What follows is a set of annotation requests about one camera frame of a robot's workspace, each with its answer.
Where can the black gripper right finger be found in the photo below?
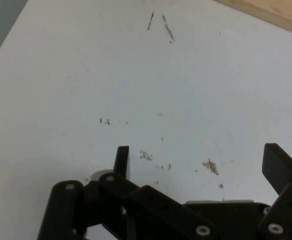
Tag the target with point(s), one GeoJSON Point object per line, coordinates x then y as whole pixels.
{"type": "Point", "coordinates": [277, 166]}

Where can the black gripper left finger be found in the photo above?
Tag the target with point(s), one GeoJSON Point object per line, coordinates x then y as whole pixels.
{"type": "Point", "coordinates": [140, 202]}

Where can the bamboo cutting board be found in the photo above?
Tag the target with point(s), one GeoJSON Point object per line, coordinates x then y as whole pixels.
{"type": "Point", "coordinates": [281, 12]}

